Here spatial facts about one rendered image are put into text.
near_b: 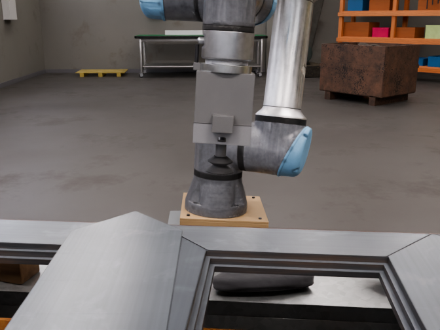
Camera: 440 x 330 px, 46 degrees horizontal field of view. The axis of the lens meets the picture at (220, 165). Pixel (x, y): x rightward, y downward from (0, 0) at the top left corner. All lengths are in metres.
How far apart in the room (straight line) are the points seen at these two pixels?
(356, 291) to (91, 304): 0.54
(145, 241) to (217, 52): 0.31
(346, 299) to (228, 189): 0.37
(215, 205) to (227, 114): 0.47
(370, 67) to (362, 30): 3.98
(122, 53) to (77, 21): 1.19
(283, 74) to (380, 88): 6.38
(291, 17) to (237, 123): 0.47
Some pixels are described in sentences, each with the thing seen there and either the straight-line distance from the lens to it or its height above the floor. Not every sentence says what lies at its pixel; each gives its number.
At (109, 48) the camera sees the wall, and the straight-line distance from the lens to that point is 12.18.
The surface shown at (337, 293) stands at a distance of 1.02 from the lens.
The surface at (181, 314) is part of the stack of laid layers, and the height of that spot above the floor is 0.84.
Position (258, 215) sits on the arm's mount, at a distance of 1.22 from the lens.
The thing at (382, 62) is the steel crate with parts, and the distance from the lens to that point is 7.47.
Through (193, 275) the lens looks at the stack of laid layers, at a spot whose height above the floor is 0.84.
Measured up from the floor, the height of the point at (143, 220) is 0.84.
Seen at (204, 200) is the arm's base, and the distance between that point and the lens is 1.18.
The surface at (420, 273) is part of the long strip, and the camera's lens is 0.76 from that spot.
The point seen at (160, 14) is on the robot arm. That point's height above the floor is 1.18.
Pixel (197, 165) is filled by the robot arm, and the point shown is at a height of 0.85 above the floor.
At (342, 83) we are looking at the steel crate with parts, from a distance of 7.85.
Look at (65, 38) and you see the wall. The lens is 12.38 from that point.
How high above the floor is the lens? 1.17
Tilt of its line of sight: 16 degrees down
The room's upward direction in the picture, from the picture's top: straight up
